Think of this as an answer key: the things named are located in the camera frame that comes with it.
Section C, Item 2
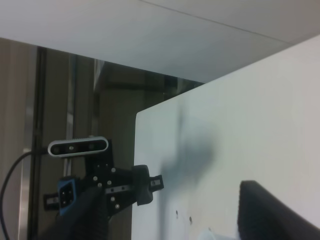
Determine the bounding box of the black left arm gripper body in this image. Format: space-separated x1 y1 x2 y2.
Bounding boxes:
84 139 136 220

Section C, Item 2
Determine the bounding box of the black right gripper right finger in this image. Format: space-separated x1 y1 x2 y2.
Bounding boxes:
237 180 320 240

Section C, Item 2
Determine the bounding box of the black corrugated left arm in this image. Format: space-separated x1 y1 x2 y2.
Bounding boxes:
47 137 164 240

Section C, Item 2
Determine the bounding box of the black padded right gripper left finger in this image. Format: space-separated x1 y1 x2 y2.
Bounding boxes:
132 165 153 206

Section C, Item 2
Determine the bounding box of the silver depth camera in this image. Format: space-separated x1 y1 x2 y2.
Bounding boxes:
47 136 109 158

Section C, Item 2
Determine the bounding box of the black camera cable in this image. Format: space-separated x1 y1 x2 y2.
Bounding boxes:
0 149 48 240

